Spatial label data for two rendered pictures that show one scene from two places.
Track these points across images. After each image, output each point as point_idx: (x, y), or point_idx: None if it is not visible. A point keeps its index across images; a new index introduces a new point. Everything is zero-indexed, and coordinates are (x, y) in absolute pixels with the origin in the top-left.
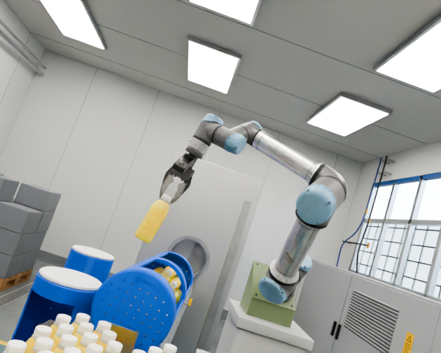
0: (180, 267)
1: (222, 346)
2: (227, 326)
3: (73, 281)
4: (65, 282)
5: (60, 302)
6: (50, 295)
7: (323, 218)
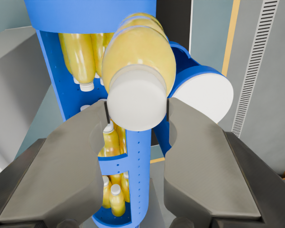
0: (109, 218)
1: (7, 117)
2: (5, 140)
3: (195, 92)
4: (201, 79)
5: (190, 67)
6: (203, 67)
7: None
